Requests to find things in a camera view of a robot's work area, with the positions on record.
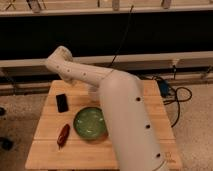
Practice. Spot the black rectangular eraser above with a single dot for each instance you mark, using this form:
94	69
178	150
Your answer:
62	104

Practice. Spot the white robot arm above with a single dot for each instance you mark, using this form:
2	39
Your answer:
121	99

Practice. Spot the clear plastic cup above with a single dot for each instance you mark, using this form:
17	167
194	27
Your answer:
93	93

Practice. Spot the green ceramic bowl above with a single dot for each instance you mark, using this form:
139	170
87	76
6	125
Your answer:
89	123

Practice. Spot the blue power strip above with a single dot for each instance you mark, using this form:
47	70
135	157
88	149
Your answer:
164	88

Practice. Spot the black object on floor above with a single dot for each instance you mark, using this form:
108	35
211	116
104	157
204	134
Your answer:
6	143

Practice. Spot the white wall rail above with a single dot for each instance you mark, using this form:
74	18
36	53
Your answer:
133	62

